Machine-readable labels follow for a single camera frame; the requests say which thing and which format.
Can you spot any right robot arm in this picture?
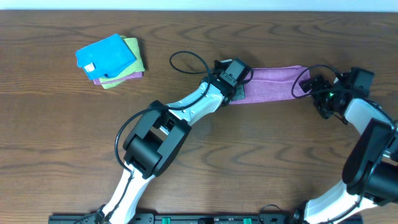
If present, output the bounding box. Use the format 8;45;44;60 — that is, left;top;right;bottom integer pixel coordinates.
290;67;397;223

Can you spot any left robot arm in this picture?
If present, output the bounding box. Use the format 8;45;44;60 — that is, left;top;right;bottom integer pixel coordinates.
94;58;254;223

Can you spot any pink folded cloth in stack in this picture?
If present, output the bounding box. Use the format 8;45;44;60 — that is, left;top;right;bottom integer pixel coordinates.
93;72;144;85

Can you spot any blue folded cloth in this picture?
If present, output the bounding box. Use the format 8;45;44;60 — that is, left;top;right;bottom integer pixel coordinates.
75;34;136;80

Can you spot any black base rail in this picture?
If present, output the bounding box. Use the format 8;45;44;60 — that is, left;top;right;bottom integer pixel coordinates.
48;213;364;224

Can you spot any purple microfiber cloth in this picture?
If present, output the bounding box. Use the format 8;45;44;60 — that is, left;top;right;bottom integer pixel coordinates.
231;65;306;105

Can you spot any green folded cloth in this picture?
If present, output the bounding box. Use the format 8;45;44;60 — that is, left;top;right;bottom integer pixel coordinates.
99;35;145;89

